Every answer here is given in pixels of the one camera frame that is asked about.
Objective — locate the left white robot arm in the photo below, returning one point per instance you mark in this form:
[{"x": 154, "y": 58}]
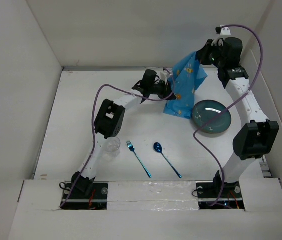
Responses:
[{"x": 107, "y": 122}]

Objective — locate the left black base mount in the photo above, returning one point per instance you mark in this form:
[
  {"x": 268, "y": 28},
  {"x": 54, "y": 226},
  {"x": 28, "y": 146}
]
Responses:
[{"x": 95, "y": 200}]

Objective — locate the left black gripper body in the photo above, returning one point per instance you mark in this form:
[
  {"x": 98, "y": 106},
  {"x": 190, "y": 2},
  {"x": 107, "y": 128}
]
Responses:
[{"x": 160, "y": 89}]

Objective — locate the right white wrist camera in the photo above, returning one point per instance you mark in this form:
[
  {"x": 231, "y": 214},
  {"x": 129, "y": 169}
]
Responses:
[{"x": 223, "y": 31}]

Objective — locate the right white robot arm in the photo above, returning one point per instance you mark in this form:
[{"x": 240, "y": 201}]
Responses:
[{"x": 258, "y": 133}]

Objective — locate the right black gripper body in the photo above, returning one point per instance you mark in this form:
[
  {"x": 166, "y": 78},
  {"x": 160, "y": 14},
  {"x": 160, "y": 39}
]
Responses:
[{"x": 212, "y": 54}]

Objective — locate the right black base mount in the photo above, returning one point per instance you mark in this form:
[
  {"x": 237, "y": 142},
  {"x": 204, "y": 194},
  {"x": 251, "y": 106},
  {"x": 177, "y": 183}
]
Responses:
[{"x": 209, "y": 197}]

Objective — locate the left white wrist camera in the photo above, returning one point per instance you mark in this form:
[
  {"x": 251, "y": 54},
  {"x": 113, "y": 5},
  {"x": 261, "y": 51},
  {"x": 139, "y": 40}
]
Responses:
[{"x": 165, "y": 76}]

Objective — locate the teal ceramic plate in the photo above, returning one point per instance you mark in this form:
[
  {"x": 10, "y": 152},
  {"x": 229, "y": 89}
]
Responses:
[{"x": 206, "y": 110}]

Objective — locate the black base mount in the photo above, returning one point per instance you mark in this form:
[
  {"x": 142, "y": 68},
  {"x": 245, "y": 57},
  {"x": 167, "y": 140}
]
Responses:
[
  {"x": 95, "y": 200},
  {"x": 209, "y": 197}
]

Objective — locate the clear plastic cup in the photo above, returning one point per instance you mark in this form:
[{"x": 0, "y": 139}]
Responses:
[{"x": 111, "y": 148}]

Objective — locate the blue astronaut print placemat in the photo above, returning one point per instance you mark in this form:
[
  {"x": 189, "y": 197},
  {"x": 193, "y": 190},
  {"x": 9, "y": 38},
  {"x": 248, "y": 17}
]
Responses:
[{"x": 188, "y": 76}]

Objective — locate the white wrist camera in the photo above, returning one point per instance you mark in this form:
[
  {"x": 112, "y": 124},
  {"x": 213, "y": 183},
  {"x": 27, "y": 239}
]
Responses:
[
  {"x": 223, "y": 31},
  {"x": 165, "y": 76}
]

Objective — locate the blue metal spoon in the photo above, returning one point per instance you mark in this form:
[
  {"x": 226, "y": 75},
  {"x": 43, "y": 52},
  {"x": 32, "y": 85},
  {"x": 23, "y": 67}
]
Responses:
[{"x": 158, "y": 148}]

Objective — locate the blue metal fork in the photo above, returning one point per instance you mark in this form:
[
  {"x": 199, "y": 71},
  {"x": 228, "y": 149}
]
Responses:
[{"x": 132, "y": 149}]

